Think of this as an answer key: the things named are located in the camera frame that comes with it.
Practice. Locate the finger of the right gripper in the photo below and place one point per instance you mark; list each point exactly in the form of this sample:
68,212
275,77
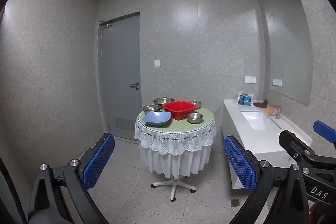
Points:
325,131
302,153

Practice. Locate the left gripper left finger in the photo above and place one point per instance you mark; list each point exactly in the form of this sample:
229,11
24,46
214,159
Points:
48,205

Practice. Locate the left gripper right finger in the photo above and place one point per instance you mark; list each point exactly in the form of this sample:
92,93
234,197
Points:
290,204

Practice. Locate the blue plastic plate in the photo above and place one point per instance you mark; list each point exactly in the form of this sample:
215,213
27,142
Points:
156,118

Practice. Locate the red plastic basin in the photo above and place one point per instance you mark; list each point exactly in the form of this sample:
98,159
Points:
179,109

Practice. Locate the large steel bowl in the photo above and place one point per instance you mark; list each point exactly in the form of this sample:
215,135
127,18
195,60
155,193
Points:
163,100

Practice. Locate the steel faucet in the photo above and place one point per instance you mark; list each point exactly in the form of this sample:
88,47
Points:
278,110

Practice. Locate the floor drain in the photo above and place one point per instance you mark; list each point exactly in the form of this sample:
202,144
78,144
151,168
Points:
235,202

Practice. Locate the white sink counter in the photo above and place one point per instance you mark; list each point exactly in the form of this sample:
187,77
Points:
258,132

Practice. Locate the orange bottle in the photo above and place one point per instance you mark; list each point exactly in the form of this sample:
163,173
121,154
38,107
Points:
270,111

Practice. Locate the dark red cloth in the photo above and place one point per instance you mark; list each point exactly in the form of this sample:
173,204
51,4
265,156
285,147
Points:
263,104

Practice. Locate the blue white packet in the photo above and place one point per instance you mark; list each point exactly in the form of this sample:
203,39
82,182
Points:
245,99

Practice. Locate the round table with tablecloth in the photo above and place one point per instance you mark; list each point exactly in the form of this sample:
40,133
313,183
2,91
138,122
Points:
176,149

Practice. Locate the grey door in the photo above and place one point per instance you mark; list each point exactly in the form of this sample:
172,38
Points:
119,71

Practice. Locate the white wall socket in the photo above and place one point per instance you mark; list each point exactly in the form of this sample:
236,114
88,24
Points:
249,79

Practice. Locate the wall mirror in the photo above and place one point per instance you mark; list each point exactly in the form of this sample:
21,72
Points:
290,49

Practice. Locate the white light switch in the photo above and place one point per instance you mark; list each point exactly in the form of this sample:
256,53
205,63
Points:
157,63

